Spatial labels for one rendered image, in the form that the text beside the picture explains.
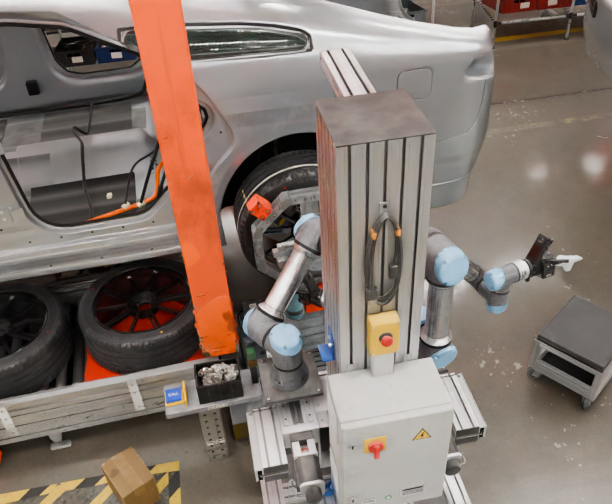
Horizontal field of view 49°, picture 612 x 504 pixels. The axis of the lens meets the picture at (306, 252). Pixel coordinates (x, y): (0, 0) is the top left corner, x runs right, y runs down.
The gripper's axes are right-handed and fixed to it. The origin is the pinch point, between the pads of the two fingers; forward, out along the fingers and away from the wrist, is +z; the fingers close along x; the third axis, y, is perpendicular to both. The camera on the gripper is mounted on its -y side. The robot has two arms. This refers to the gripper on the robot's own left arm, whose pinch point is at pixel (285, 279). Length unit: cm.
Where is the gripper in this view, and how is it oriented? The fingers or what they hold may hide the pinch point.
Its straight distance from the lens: 304.0
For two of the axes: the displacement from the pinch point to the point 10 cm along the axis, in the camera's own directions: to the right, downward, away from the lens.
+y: 0.5, 7.7, 6.3
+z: -8.4, -3.0, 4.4
